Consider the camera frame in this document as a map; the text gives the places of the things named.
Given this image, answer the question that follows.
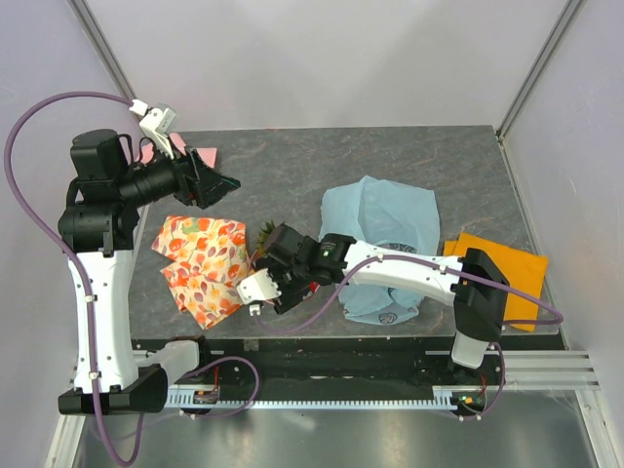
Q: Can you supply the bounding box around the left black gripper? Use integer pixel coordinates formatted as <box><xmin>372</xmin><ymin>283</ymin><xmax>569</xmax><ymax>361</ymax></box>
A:
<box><xmin>116</xmin><ymin>134</ymin><xmax>240</xmax><ymax>209</ymax></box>

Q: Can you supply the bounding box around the fake pineapple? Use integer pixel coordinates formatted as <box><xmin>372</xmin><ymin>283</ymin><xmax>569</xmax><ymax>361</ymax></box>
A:
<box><xmin>256</xmin><ymin>221</ymin><xmax>287</xmax><ymax>257</ymax></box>

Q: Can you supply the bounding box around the light blue plastic bag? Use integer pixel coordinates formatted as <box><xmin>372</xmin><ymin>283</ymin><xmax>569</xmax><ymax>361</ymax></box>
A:
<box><xmin>319</xmin><ymin>175</ymin><xmax>440</xmax><ymax>326</ymax></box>

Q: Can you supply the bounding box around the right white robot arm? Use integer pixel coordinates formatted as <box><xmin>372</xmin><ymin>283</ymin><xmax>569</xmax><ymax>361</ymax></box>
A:
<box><xmin>237</xmin><ymin>224</ymin><xmax>510</xmax><ymax>384</ymax></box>

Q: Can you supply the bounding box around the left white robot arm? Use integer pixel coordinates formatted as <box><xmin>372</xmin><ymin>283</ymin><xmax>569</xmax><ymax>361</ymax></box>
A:
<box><xmin>58</xmin><ymin>129</ymin><xmax>241</xmax><ymax>415</ymax></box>

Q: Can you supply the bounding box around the pink cap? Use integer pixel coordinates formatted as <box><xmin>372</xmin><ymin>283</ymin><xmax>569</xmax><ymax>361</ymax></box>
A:
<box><xmin>138</xmin><ymin>133</ymin><xmax>217</xmax><ymax>169</ymax></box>

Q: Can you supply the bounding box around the floral patterned cloth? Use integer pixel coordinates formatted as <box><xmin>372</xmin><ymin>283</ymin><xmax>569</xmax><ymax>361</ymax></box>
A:
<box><xmin>151</xmin><ymin>215</ymin><xmax>251</xmax><ymax>330</ymax></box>

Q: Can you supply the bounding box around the orange folded cloth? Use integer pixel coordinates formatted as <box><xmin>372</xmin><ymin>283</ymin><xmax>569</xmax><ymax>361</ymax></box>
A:
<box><xmin>443</xmin><ymin>232</ymin><xmax>549</xmax><ymax>332</ymax></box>

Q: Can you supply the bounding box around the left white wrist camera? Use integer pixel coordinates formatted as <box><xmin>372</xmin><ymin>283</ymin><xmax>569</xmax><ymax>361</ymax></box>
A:
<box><xmin>129</xmin><ymin>99</ymin><xmax>176</xmax><ymax>159</ymax></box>

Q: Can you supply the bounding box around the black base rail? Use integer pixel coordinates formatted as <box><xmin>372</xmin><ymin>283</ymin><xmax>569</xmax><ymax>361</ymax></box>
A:
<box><xmin>145</xmin><ymin>335</ymin><xmax>503</xmax><ymax>391</ymax></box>

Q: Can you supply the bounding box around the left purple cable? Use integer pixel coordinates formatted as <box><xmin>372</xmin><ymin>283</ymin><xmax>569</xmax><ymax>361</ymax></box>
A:
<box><xmin>3</xmin><ymin>91</ymin><xmax>147</xmax><ymax>468</ymax></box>

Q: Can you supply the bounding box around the slotted cable duct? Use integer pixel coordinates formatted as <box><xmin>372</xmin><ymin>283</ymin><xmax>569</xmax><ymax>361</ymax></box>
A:
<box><xmin>165</xmin><ymin>385</ymin><xmax>489</xmax><ymax>413</ymax></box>

